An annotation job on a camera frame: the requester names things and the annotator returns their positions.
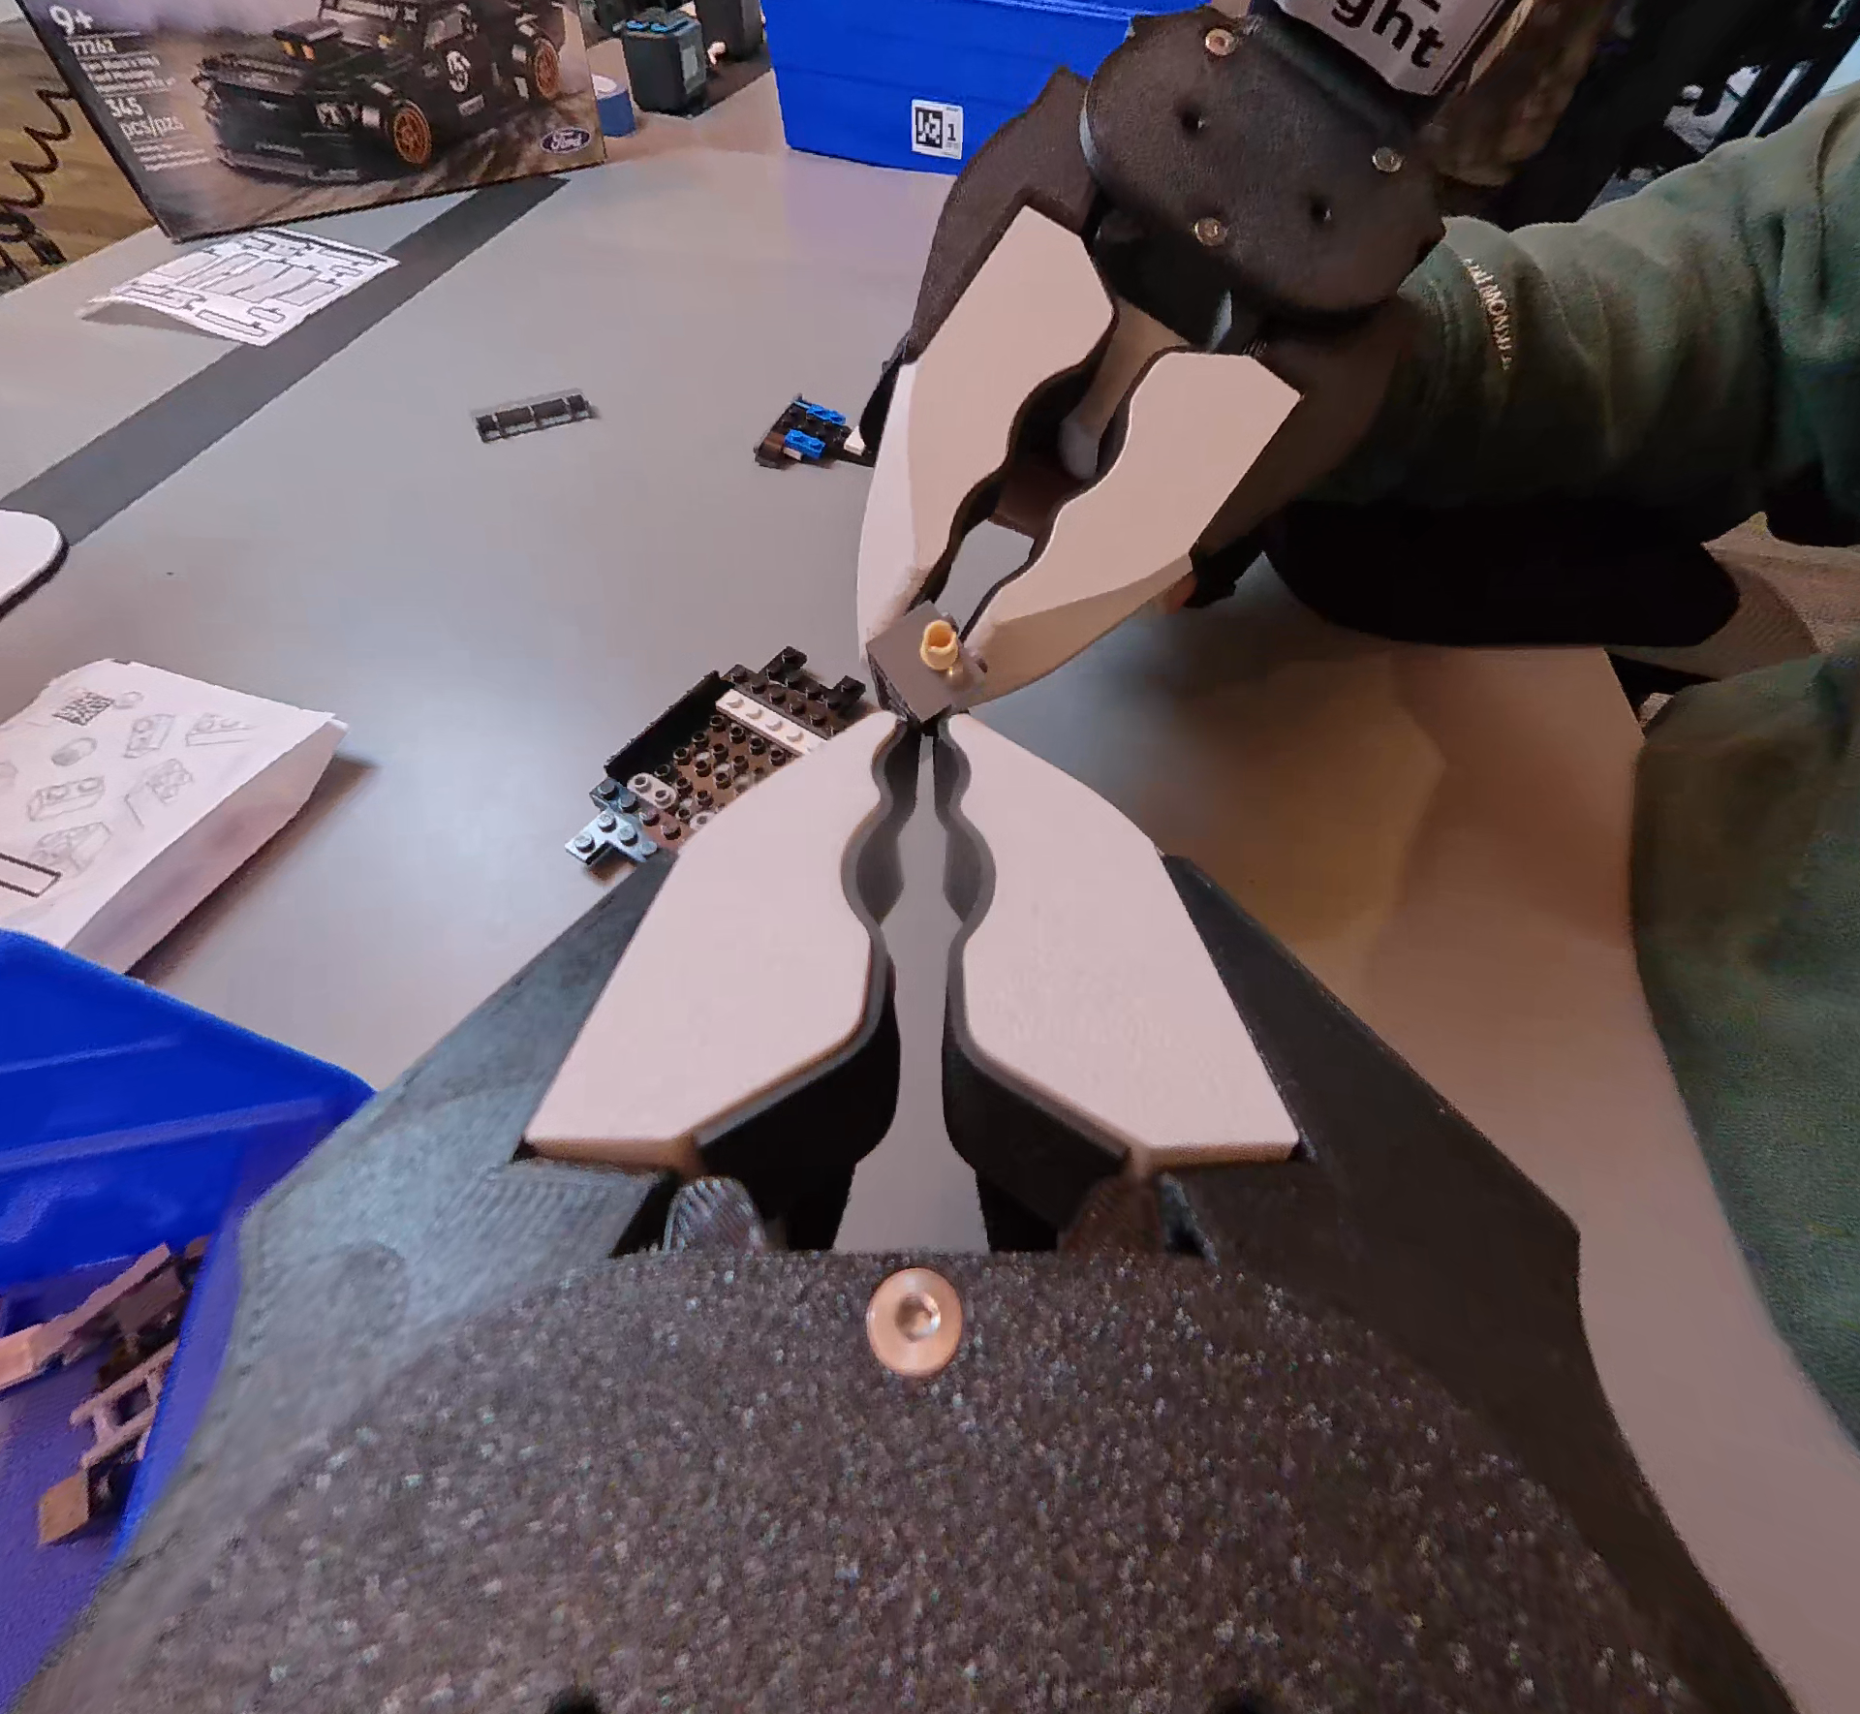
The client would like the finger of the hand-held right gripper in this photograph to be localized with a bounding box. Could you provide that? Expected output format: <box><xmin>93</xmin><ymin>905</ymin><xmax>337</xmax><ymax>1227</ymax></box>
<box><xmin>854</xmin><ymin>211</ymin><xmax>1122</xmax><ymax>661</ymax></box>
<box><xmin>953</xmin><ymin>349</ymin><xmax>1308</xmax><ymax>719</ymax></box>

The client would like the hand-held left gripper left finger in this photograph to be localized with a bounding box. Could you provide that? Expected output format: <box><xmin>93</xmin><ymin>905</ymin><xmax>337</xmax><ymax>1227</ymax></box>
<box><xmin>529</xmin><ymin>711</ymin><xmax>909</xmax><ymax>1179</ymax></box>

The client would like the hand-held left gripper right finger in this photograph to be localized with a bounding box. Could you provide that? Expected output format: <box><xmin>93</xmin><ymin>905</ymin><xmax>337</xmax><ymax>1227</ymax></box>
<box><xmin>936</xmin><ymin>717</ymin><xmax>1302</xmax><ymax>1179</ymax></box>

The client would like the blue and black lego assembly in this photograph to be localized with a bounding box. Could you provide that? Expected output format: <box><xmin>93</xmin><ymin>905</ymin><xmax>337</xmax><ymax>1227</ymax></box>
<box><xmin>754</xmin><ymin>390</ymin><xmax>868</xmax><ymax>475</ymax></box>

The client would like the black lego car chassis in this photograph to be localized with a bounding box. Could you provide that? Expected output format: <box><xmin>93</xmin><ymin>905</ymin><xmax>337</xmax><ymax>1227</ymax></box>
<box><xmin>564</xmin><ymin>642</ymin><xmax>878</xmax><ymax>876</ymax></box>

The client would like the blue plastic bin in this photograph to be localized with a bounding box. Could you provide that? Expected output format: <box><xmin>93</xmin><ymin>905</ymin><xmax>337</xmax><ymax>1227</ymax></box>
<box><xmin>0</xmin><ymin>930</ymin><xmax>378</xmax><ymax>1714</ymax></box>
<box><xmin>754</xmin><ymin>0</ymin><xmax>1221</xmax><ymax>178</ymax></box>

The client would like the person's right forearm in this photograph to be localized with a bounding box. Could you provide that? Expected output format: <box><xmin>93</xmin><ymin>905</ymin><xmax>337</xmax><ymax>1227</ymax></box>
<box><xmin>1279</xmin><ymin>81</ymin><xmax>1860</xmax><ymax>581</ymax></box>

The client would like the black lego grille piece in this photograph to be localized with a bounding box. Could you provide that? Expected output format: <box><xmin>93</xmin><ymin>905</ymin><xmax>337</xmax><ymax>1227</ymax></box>
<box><xmin>471</xmin><ymin>386</ymin><xmax>604</xmax><ymax>446</ymax></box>

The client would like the heap of loose lego parts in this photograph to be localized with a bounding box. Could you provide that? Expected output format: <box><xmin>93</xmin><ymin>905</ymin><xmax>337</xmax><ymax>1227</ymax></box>
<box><xmin>0</xmin><ymin>1241</ymin><xmax>209</xmax><ymax>1551</ymax></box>

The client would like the lego set cardboard box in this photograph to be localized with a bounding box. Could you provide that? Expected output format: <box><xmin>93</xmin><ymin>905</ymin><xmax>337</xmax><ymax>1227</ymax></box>
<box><xmin>0</xmin><ymin>0</ymin><xmax>616</xmax><ymax>244</ymax></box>

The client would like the small dark box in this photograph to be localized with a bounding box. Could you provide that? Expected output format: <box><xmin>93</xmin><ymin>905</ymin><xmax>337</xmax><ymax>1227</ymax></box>
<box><xmin>608</xmin><ymin>2</ymin><xmax>717</xmax><ymax>120</ymax></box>

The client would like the white printed paper bag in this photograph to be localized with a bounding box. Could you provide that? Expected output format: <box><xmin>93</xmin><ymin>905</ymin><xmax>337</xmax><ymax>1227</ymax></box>
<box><xmin>0</xmin><ymin>657</ymin><xmax>349</xmax><ymax>977</ymax></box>

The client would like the small white printed sheet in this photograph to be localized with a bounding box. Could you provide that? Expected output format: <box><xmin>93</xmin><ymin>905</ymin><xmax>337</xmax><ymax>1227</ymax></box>
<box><xmin>79</xmin><ymin>223</ymin><xmax>403</xmax><ymax>347</ymax></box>

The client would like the white book stand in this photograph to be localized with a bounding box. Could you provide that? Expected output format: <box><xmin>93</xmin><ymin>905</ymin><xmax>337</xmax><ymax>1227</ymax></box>
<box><xmin>0</xmin><ymin>506</ymin><xmax>70</xmax><ymax>620</ymax></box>

